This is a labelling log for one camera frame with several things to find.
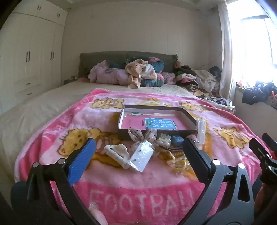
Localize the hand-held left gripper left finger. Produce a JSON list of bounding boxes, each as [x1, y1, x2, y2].
[[26, 137, 100, 225]]

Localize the pink quilt bundle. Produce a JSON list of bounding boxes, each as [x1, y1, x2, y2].
[[87, 60, 131, 85]]

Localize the clear bag with earrings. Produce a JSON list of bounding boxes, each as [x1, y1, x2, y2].
[[129, 140, 155, 173]]

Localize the bright window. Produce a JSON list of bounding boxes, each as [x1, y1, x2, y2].
[[238, 12, 277, 87]]

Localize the small white hair claw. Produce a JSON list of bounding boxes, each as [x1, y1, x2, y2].
[[156, 133, 172, 147]]

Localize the pink printed bear blanket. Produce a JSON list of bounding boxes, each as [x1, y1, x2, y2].
[[14, 88, 271, 225]]

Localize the polka dot bow hair clip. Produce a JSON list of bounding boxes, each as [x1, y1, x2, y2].
[[128, 128, 159, 143]]

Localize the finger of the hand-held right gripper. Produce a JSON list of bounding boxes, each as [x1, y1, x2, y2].
[[262, 133, 277, 152], [248, 138, 277, 184]]

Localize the cream built-in wardrobe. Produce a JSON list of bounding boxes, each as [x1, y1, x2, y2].
[[0, 0, 68, 114]]

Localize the pink book with blue label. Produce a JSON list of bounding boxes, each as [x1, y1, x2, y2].
[[122, 112, 196, 131]]

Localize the long clear plastic packet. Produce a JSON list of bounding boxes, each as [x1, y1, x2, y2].
[[196, 118, 206, 150]]

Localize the pile of mixed clothes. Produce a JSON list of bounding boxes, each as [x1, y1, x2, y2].
[[174, 60, 222, 98]]

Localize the pile of clothes on bed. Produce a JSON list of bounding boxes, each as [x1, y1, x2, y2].
[[108, 56, 165, 87]]

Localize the sheer white curtain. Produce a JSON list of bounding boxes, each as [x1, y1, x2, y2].
[[217, 0, 241, 100]]

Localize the bed with beige sheet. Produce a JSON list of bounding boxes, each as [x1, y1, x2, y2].
[[0, 83, 236, 195]]

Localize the large white hair claw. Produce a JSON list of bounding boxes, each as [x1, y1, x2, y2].
[[104, 144, 130, 169]]

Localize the yellow bangles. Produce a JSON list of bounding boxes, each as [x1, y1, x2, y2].
[[165, 151, 191, 176]]

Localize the person's left hand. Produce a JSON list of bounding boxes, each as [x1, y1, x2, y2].
[[89, 203, 109, 225]]

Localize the peach printed cloth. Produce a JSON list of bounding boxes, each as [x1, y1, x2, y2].
[[125, 58, 158, 89]]

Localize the small blue box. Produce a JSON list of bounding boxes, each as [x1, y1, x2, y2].
[[171, 135, 184, 147]]

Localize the pink crumpled garment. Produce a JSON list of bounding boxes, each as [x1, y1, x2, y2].
[[157, 72, 176, 85]]

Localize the dark clothes on windowsill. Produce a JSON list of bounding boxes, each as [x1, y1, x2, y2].
[[242, 81, 277, 106]]

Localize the white bag of clothes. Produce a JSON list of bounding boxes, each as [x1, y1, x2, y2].
[[204, 96, 235, 110]]

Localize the shallow cardboard box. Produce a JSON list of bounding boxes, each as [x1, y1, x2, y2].
[[117, 104, 199, 141]]

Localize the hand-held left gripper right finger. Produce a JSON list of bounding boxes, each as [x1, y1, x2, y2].
[[183, 137, 255, 225]]

